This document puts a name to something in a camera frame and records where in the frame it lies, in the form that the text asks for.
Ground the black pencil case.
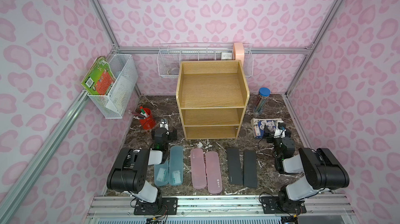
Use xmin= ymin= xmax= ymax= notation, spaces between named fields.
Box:
xmin=243 ymin=150 xmax=258 ymax=188
xmin=227 ymin=148 xmax=243 ymax=185

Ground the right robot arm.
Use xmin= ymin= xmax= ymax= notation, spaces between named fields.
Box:
xmin=260 ymin=120 xmax=350 ymax=212

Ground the blue-lid pencil tube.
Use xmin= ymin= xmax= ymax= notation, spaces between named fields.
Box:
xmin=253 ymin=87 xmax=271 ymax=115

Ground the white paper in basket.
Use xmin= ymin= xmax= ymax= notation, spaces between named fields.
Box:
xmin=105 ymin=76 xmax=134 ymax=115

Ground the green red booklet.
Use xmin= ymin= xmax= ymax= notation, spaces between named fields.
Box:
xmin=81 ymin=56 xmax=116 ymax=95

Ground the white mesh basket left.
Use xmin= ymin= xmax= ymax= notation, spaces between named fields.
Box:
xmin=81 ymin=54 xmax=139 ymax=119

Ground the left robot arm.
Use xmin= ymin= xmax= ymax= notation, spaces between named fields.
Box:
xmin=106 ymin=119 xmax=177 ymax=206

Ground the white wire rack back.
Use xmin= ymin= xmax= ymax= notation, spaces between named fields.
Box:
xmin=157 ymin=43 xmax=254 ymax=79

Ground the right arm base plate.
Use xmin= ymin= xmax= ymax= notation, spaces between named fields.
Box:
xmin=259 ymin=196 xmax=307 ymax=215

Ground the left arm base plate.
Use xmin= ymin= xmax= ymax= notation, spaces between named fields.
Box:
xmin=131 ymin=197 xmax=178 ymax=216

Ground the blue white box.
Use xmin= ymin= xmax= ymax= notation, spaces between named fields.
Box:
xmin=251 ymin=118 xmax=283 ymax=139

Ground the red pen cup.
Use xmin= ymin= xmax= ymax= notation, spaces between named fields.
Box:
xmin=139 ymin=107 xmax=156 ymax=130

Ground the pink pencil case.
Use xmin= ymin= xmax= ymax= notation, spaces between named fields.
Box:
xmin=205 ymin=151 xmax=223 ymax=194
xmin=190 ymin=148 xmax=207 ymax=189

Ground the wooden three-tier shelf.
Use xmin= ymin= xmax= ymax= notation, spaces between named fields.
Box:
xmin=176 ymin=60 xmax=250 ymax=140

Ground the small white socket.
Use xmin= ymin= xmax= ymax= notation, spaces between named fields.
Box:
xmin=221 ymin=52 xmax=233 ymax=60

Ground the pink box in rack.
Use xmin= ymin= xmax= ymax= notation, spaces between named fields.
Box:
xmin=233 ymin=42 xmax=245 ymax=66

